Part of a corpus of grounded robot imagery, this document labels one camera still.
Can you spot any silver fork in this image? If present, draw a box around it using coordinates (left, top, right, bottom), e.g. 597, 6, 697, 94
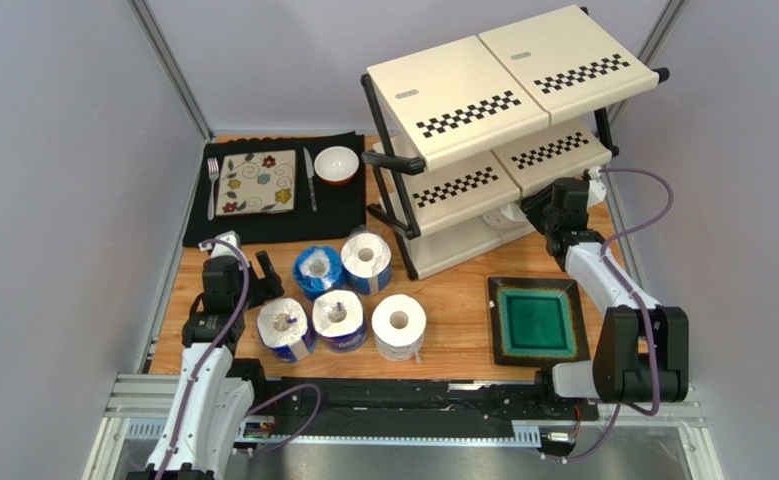
206, 157, 220, 221

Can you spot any green square glazed plate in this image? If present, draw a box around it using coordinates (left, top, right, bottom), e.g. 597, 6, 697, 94
487, 277, 590, 369

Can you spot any white roll with blue band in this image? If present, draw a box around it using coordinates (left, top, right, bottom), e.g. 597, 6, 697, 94
340, 230, 392, 296

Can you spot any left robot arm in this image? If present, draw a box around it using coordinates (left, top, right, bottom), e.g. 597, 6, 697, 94
126, 245, 284, 479

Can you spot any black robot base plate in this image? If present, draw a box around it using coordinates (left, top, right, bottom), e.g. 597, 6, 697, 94
258, 377, 600, 439

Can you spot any cream checkered three-tier shelf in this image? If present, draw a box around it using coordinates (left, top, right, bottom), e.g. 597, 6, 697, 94
361, 5, 670, 280

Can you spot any white patterned paper roll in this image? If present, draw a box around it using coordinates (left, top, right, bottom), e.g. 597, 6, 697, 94
371, 294, 427, 363

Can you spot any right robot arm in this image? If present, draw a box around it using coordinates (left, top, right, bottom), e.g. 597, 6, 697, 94
520, 178, 689, 415

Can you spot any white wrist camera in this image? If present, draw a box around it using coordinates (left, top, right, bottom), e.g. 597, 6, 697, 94
198, 231, 250, 266
582, 166, 607, 208

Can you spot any white and orange bowl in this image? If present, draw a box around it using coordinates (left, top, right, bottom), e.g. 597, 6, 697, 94
313, 146, 360, 185

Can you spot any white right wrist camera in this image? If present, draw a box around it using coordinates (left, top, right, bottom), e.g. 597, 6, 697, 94
582, 166, 607, 208

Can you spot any Tempo paper roll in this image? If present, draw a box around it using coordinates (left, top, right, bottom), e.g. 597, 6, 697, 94
312, 290, 368, 353
256, 297, 318, 363

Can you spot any blue wrapped paper roll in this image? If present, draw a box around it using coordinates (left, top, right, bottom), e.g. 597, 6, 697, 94
292, 245, 346, 302

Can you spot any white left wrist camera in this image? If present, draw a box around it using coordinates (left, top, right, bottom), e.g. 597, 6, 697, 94
198, 231, 250, 266

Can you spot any floral square plate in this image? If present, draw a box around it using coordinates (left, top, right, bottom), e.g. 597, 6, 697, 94
215, 150, 297, 217

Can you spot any black cloth placemat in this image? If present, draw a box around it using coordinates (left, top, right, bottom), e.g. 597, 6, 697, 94
182, 132, 366, 248

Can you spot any silver table knife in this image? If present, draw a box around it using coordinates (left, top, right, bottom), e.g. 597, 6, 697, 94
303, 147, 318, 213

